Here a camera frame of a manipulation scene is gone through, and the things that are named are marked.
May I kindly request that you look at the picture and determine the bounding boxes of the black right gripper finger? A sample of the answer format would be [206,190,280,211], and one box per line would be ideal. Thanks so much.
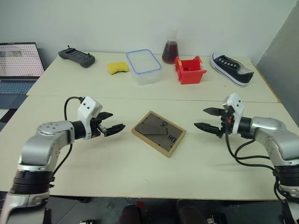
[203,107,225,117]
[193,122,222,136]

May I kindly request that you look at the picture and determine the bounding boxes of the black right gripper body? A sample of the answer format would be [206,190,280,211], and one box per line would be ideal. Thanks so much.
[217,106,235,139]

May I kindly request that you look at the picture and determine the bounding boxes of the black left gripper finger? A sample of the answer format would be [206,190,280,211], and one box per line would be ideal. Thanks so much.
[104,124,126,137]
[97,112,114,121]

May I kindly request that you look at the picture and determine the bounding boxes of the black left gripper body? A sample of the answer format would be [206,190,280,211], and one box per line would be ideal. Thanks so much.
[89,116,107,139]

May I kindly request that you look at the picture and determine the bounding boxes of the laptop computer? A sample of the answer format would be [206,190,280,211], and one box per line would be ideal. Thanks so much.
[0,42,46,110]

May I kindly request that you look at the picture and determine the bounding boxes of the black and white sneaker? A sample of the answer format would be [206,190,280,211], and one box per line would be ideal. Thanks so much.
[209,52,255,88]

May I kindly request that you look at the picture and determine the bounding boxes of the red plastic parts bin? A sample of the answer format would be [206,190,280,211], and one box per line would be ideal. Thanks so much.
[174,56,208,85]

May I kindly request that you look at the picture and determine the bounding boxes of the yellow sponge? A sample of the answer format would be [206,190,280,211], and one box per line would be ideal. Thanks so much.
[107,61,130,76]

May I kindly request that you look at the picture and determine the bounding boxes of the clear plastic food container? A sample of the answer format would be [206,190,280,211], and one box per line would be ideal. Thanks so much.
[125,49,163,86]

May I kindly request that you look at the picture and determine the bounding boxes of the dark grey handheld controller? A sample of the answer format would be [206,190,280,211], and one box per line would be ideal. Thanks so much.
[58,45,96,69]

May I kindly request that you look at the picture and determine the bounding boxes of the glass flask with brown liquid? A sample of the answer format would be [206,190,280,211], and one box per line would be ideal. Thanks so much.
[161,28,182,65]

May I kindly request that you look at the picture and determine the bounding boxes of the grey partition panel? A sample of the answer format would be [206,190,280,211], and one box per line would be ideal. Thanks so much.
[255,1,299,128]

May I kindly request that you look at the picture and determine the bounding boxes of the dark rounded shape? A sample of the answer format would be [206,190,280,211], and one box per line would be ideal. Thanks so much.
[119,202,146,224]

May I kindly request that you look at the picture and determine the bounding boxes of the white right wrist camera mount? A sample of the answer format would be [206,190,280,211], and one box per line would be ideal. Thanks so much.
[222,93,245,135]

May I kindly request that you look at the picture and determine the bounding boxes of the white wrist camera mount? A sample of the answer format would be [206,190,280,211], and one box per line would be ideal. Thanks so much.
[222,93,245,135]
[77,96,103,140]

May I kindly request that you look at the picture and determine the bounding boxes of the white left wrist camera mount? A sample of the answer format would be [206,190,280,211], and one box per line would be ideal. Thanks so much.
[77,96,103,140]

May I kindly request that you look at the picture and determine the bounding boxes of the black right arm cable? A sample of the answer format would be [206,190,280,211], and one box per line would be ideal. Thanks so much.
[225,132,282,202]

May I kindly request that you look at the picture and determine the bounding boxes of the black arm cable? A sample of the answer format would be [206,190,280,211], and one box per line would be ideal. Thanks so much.
[225,132,282,202]
[52,96,84,178]

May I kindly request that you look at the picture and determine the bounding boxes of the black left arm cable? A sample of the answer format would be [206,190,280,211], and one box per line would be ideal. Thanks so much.
[52,96,84,178]

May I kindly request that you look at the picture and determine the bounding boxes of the wooden picture frame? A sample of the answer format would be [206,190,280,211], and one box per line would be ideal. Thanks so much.
[131,110,187,159]

